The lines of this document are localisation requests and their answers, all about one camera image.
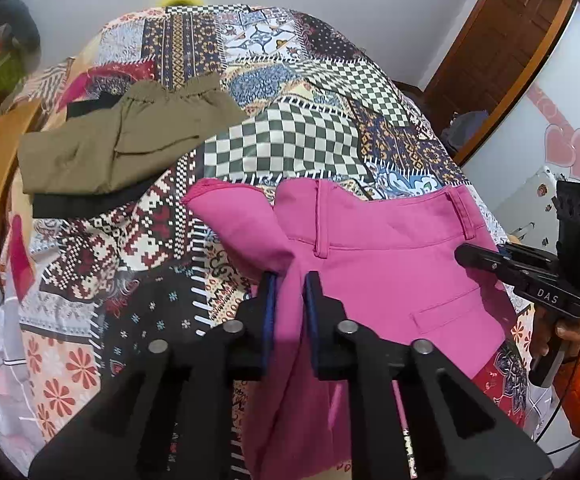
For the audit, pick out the striped cloth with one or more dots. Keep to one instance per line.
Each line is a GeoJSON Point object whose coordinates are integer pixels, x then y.
{"type": "Point", "coordinates": [45, 82]}

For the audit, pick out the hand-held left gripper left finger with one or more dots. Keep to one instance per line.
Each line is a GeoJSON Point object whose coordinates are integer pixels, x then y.
{"type": "Point", "coordinates": [269, 310]}

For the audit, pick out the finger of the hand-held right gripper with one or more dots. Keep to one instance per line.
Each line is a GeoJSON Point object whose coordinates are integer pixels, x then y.
{"type": "Point", "coordinates": [477, 257]}
{"type": "Point", "coordinates": [532, 254]}

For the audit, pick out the person's right hand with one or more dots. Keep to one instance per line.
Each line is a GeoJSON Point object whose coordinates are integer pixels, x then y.
{"type": "Point", "coordinates": [572, 337]}

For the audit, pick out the pink pants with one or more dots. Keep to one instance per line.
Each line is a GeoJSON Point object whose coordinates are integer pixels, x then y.
{"type": "Point", "coordinates": [384, 270]}

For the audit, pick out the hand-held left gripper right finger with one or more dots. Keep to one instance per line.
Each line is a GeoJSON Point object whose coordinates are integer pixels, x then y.
{"type": "Point", "coordinates": [312, 310]}

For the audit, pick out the patchwork printed blanket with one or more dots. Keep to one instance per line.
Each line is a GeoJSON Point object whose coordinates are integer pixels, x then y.
{"type": "Point", "coordinates": [295, 130]}

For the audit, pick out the olive green pants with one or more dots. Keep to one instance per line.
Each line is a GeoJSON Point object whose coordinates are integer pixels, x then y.
{"type": "Point", "coordinates": [120, 145]}

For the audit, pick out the red patterned cloth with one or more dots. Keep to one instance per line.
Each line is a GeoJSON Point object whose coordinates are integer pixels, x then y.
{"type": "Point", "coordinates": [115, 77]}

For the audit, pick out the white stickered plastic object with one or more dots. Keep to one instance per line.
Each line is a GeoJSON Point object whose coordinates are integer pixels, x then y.
{"type": "Point", "coordinates": [524, 205]}

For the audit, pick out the white sliding wardrobe door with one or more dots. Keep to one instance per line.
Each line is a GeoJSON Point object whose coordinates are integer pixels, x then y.
{"type": "Point", "coordinates": [544, 110]}

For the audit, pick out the grey cloth bundle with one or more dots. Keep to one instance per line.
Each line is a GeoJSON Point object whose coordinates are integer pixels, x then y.
{"type": "Point", "coordinates": [464, 127]}

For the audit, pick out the brown wooden door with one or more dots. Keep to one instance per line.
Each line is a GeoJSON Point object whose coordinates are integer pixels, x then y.
{"type": "Point", "coordinates": [499, 30]}

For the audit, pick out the black garment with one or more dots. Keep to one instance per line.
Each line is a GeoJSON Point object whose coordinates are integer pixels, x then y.
{"type": "Point", "coordinates": [70, 206]}

